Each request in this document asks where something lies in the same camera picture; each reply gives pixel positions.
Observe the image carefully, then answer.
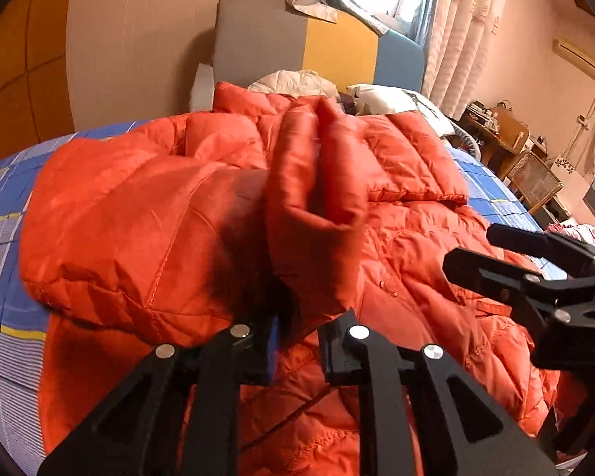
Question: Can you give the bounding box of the grey electric fan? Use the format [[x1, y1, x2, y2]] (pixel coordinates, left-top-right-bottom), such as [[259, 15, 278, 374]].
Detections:
[[447, 125, 483, 160]]

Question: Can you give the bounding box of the wall air conditioner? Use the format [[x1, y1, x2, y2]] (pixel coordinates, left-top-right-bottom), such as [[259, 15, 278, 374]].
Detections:
[[552, 37, 595, 84]]

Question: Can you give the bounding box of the yellow wooden wardrobe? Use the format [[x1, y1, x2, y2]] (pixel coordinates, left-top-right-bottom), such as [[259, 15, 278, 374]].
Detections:
[[0, 0, 80, 172]]

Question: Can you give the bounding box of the pink printed cloth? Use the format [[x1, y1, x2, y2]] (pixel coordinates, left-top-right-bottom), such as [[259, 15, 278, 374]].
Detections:
[[545, 221, 595, 255]]

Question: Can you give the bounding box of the grey yellow blue headboard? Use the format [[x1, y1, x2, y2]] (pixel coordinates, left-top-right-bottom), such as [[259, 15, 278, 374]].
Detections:
[[212, 0, 424, 112]]

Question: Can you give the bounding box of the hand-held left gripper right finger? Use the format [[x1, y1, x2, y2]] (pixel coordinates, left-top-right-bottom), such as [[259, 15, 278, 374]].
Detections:
[[318, 309, 559, 476]]

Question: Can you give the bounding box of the pink pleated curtain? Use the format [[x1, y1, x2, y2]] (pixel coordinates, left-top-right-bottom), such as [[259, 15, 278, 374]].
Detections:
[[421, 0, 514, 120]]

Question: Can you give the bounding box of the cluttered wooden desk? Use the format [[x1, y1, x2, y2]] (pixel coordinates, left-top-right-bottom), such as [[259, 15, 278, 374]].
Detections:
[[459, 100, 532, 169]]

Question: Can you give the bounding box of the orange down jacket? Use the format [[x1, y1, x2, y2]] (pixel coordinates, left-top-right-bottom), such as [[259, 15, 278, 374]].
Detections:
[[19, 82, 561, 476]]

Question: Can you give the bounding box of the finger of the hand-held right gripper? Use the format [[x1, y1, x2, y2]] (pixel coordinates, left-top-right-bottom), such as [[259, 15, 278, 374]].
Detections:
[[442, 247, 595, 319], [487, 223, 595, 278]]

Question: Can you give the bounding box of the white puffy garment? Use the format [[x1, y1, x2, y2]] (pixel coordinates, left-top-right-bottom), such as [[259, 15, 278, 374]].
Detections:
[[249, 69, 339, 101]]

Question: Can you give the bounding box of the cream patterned pillow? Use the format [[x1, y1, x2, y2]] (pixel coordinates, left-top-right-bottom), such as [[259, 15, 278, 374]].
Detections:
[[346, 83, 458, 137]]

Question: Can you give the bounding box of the wicker chair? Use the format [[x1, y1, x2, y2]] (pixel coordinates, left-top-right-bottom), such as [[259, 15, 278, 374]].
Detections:
[[498, 150, 567, 210]]

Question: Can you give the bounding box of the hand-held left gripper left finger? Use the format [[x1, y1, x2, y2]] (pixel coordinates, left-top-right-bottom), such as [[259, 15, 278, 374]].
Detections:
[[37, 313, 281, 476]]

